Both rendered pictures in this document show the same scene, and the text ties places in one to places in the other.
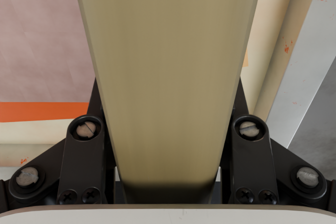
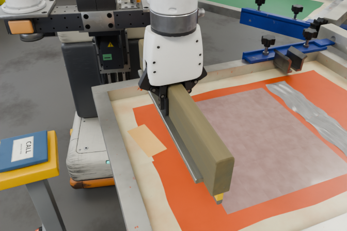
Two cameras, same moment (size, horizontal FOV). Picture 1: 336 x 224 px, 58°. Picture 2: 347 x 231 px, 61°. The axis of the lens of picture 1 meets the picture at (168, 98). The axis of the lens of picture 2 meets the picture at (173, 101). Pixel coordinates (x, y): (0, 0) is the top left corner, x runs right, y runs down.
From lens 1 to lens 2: 46 cm
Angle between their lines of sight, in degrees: 17
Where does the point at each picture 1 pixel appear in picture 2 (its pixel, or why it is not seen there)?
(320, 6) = (121, 147)
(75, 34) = not seen: hidden behind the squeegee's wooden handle
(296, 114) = (103, 116)
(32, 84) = (206, 106)
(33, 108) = (204, 97)
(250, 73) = (124, 129)
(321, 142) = not seen: outside the picture
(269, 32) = (126, 143)
